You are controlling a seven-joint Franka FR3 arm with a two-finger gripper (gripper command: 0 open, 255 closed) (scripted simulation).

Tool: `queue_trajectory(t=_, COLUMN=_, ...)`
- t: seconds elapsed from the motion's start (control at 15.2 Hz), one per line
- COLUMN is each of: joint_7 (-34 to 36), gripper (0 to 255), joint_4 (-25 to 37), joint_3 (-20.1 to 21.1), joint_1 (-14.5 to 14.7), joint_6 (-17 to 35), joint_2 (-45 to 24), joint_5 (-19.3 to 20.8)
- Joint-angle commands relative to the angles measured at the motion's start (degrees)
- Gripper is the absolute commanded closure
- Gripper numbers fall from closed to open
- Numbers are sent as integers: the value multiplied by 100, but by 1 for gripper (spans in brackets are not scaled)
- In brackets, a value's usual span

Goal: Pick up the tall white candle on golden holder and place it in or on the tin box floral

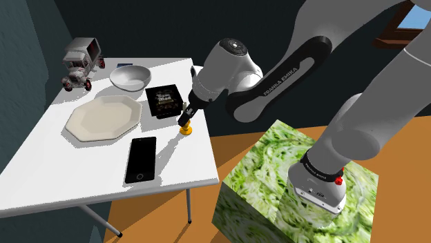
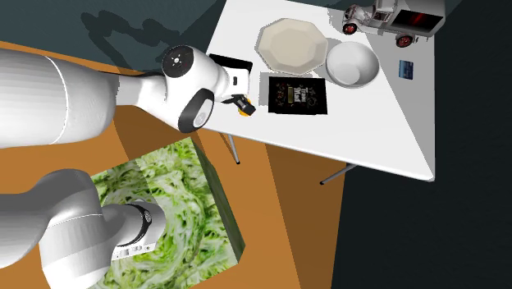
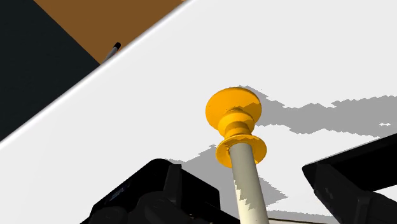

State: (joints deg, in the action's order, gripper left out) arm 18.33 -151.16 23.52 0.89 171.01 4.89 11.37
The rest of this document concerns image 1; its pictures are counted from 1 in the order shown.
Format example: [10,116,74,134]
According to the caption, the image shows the small yellow stand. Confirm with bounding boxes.
[179,121,194,137]

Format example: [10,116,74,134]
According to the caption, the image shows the black printed box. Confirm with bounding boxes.
[144,84,184,120]

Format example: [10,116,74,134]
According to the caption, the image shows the white bowl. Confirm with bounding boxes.
[108,64,153,93]

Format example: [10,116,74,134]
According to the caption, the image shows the black smartphone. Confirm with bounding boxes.
[124,136,157,185]

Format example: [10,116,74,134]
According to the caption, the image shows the green patterned robot stand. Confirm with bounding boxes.
[211,119,380,243]

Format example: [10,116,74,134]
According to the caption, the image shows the white octagonal plate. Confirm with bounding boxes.
[64,95,144,143]

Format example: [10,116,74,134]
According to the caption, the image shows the silver toy vintage car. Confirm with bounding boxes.
[61,37,106,93]

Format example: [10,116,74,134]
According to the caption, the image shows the white folding table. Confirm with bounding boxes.
[0,57,220,238]

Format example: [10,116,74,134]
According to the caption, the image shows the brown framed window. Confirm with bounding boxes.
[371,0,431,51]

